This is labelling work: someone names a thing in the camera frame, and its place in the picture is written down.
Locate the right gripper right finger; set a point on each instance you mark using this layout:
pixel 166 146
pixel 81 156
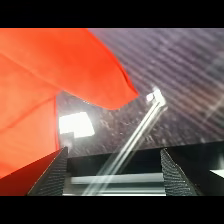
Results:
pixel 186 173

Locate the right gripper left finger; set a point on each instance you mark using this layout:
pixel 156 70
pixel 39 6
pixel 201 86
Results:
pixel 46 176

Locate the red garment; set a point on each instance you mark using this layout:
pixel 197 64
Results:
pixel 50 76

